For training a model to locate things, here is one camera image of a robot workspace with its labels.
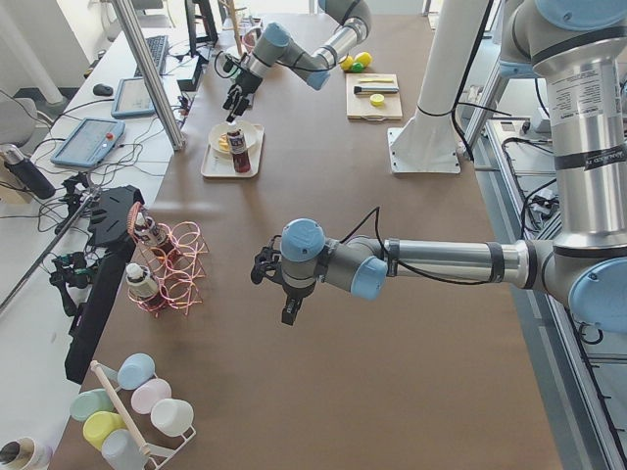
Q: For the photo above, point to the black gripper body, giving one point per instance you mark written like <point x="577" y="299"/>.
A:
<point x="295" y="293"/>
<point x="248" y="79"/>

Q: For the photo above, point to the tea bottle picked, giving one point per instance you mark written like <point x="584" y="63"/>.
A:
<point x="238" y="148"/>

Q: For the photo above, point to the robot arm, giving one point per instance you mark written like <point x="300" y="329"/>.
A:
<point x="276" y="46"/>
<point x="573" y="46"/>

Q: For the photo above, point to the beige serving tray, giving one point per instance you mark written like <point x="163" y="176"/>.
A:
<point x="218" y="165"/>

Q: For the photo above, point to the tea bottle rear left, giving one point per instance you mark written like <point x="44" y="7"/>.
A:
<point x="149" y="232"/>

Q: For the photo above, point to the tea bottle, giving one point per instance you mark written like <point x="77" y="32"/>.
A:
<point x="143" y="286"/>
<point x="149" y="232"/>

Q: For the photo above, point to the tea bottle front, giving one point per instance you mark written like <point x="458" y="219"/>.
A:
<point x="143" y="286"/>

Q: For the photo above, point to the white plate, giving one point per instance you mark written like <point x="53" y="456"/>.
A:
<point x="248" y="129"/>

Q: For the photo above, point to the braided donut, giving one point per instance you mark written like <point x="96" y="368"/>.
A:
<point x="223" y="144"/>

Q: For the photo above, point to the pink bowl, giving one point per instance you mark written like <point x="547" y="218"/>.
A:
<point x="251" y="37"/>

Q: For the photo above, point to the wooden mug tree stand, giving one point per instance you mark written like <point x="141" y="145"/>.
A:
<point x="237" y="21"/>

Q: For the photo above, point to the black keyboard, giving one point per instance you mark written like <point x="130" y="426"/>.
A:
<point x="158" y="47"/>

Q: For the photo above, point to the teach pendant far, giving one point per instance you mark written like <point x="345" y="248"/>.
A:
<point x="132" y="99"/>

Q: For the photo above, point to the teach pendant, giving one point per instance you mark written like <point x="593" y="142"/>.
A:
<point x="132" y="99"/>
<point x="90" y="142"/>

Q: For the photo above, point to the yellow lemon lower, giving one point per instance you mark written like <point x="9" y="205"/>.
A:
<point x="346" y="63"/>

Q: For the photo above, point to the yellow lemon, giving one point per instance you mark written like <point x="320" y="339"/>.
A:
<point x="346" y="63"/>
<point x="363" y="58"/>

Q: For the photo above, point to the steel muddler tool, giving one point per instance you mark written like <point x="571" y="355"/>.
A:
<point x="365" y="89"/>

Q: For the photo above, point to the bamboo cutting board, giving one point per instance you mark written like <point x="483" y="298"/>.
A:
<point x="358" y="106"/>

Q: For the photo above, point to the yellow plastic knife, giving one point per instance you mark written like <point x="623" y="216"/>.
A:
<point x="376" y="80"/>

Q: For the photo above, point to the yellow lemon upper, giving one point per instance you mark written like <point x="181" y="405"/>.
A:
<point x="363" y="58"/>

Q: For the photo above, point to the computer mouse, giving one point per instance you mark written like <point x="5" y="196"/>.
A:
<point x="104" y="90"/>

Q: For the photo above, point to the half lemon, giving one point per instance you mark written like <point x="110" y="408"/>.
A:
<point x="377" y="100"/>

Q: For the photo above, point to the teach pendant near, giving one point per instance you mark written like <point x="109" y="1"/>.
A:
<point x="90" y="142"/>

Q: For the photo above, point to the white cup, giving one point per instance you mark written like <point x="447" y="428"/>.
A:
<point x="172" y="416"/>

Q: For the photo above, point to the pink cup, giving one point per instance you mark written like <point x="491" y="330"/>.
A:
<point x="145" y="397"/>

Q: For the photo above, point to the black water bottle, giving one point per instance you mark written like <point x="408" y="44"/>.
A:
<point x="26" y="172"/>

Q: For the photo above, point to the green cup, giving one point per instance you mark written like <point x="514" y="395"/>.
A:
<point x="87" y="403"/>

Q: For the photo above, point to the grey blue cup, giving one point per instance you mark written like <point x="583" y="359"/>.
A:
<point x="121" y="452"/>

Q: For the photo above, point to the yellow cup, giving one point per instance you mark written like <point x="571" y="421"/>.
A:
<point x="99" y="425"/>

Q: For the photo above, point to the copper wire bottle rack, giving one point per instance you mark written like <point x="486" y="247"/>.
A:
<point x="177" y="267"/>

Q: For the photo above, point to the aluminium frame post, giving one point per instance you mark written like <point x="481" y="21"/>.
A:
<point x="131" y="28"/>

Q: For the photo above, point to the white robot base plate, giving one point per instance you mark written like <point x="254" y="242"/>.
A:
<point x="432" y="154"/>

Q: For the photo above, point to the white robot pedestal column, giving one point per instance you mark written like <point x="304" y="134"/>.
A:
<point x="460" y="27"/>

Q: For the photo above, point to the white wire cup rack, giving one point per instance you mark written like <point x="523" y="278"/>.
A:
<point x="159" y="448"/>

